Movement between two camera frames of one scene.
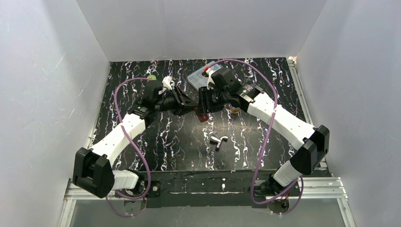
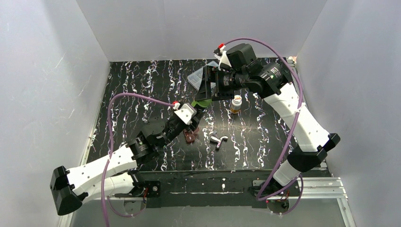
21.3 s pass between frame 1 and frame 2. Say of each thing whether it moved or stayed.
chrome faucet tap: stayed
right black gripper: moved
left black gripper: moved
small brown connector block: moved
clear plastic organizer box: stayed
